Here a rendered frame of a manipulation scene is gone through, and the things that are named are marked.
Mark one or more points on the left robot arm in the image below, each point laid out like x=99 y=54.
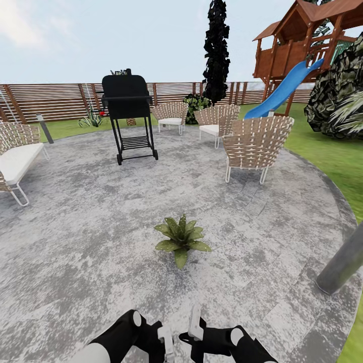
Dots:
x=113 y=342

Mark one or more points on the pot plant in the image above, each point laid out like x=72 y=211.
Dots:
x=182 y=239

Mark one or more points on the tree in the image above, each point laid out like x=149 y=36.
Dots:
x=322 y=26
x=215 y=77

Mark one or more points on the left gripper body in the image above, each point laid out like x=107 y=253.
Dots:
x=154 y=347

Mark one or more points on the charcoal grill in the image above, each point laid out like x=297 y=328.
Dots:
x=126 y=96

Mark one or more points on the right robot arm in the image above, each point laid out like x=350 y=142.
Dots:
x=228 y=341

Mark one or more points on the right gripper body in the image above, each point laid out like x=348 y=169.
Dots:
x=204 y=346

